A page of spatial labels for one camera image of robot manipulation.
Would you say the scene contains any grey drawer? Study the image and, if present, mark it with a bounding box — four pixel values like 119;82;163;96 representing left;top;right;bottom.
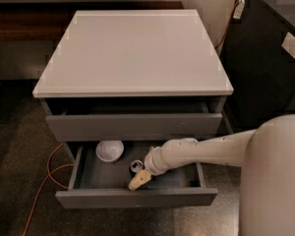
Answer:
46;112;222;142
56;142;217;208

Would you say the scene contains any dark wooden bench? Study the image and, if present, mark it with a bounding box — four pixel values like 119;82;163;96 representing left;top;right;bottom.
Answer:
0;1;184;40

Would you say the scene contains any grey drawer cabinet white top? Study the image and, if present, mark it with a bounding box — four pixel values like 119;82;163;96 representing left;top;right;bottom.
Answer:
31;9;234;159

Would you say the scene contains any white cable tag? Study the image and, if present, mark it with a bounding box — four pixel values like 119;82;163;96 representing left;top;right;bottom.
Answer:
233;0;245;20

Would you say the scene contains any grey top drawer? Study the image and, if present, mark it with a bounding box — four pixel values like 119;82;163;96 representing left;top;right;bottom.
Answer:
46;112;222;142

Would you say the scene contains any blue pepsi can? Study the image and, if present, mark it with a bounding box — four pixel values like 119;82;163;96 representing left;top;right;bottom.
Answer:
130;159;144;173

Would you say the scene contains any white label sticker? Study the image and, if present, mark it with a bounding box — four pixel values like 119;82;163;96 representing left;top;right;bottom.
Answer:
281;32;295;58

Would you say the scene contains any black bin cabinet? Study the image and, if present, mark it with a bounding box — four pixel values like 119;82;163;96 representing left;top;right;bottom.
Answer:
220;0;295;130

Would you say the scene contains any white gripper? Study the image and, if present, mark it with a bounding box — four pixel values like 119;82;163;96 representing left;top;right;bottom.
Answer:
128;147;169;191

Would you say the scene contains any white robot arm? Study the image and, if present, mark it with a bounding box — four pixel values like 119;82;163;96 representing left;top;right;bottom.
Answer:
129;114;295;236

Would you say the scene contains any white bowl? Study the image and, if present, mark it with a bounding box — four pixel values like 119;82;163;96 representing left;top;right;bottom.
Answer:
95;141;124;163

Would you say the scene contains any orange cable on floor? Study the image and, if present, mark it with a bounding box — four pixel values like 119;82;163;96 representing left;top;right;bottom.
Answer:
22;143;75;236

